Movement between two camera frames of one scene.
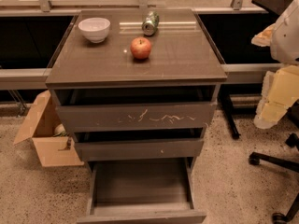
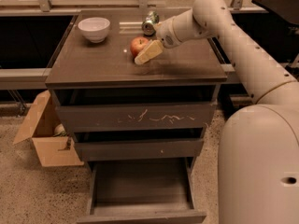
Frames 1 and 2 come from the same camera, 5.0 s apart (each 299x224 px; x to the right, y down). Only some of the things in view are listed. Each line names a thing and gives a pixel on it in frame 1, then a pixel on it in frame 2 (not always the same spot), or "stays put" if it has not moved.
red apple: x=140 y=48 stays put
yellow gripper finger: x=280 y=90 to x=165 y=32
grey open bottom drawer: x=141 y=190 stays put
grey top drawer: x=105 y=118 stays put
